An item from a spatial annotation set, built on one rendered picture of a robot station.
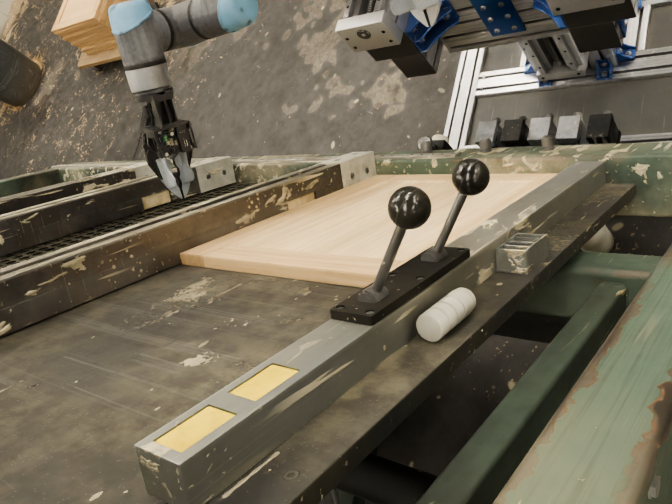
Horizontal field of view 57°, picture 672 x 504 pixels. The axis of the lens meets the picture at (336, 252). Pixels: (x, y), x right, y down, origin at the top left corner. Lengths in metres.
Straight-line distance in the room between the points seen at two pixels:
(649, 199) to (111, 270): 0.89
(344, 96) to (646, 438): 2.64
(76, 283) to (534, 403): 0.61
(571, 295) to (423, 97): 1.87
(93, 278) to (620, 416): 0.72
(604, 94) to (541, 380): 1.55
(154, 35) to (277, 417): 0.85
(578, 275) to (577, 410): 0.50
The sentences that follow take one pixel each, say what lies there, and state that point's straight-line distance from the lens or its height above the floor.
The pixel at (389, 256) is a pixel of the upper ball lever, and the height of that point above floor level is 1.49.
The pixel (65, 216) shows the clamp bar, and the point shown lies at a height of 1.30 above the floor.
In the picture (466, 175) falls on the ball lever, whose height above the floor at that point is 1.43.
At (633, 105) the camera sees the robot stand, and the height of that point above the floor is 0.21.
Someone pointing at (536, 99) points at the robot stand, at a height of 0.21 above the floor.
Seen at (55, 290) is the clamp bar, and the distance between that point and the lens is 0.91.
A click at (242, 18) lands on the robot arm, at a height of 1.36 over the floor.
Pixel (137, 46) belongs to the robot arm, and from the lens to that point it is 1.19.
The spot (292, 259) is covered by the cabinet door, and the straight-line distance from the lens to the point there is 0.87.
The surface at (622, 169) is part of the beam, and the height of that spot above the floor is 0.90.
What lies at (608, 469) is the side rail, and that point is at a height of 1.59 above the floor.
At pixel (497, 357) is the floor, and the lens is 2.12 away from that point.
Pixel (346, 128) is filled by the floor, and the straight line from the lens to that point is 2.83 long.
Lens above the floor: 1.95
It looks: 49 degrees down
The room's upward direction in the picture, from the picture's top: 60 degrees counter-clockwise
